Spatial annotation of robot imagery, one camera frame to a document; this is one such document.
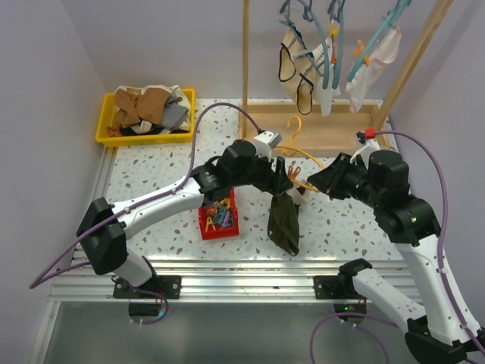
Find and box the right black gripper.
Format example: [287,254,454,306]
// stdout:
[308,152,385,209]

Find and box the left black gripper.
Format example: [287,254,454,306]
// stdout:
[230,146,293,195]

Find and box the orange clothes hanger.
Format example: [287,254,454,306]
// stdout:
[276,115,325,187]

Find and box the dark green underwear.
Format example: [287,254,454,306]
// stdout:
[267,190,299,256]

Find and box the white lettered underwear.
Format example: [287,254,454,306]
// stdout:
[305,37,340,117]

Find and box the grey-blue clothes hanger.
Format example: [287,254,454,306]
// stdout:
[279,0,334,89]

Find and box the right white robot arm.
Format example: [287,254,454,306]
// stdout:
[308,150,484,363]

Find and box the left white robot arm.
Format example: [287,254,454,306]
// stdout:
[77,132,293,298]

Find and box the pink white underwear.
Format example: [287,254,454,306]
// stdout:
[346,27,402,113]

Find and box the orange clothespin on grey hanger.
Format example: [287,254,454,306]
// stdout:
[331,44,338,64]

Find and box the beige black-trimmed underwear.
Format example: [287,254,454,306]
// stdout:
[278,29,316,115]

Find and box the yellow clothespin on hanger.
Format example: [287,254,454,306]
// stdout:
[329,20,340,38]

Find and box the teal clothes hanger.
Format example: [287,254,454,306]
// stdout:
[347,0,411,82]

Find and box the wooden drying rack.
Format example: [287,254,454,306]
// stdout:
[242,1,453,158]

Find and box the red clothespin bin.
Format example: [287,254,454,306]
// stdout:
[198,189,239,240]

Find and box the colourful clothespins pile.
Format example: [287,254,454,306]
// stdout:
[205,198,233,231]

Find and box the pile of clothes in bin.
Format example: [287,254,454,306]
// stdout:
[108,85,192,137]

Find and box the yellow plastic bin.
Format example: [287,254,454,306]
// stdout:
[95,88,196,147]

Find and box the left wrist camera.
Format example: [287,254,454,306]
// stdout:
[253,130,283,160]

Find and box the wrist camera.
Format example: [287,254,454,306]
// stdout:
[350,128,380,168]
[253,130,283,160]

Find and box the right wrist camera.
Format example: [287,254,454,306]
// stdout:
[350,128,380,168]

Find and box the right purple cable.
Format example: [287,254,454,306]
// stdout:
[309,130,482,364]

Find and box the aluminium rail frame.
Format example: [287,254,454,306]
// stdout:
[28,146,455,364]

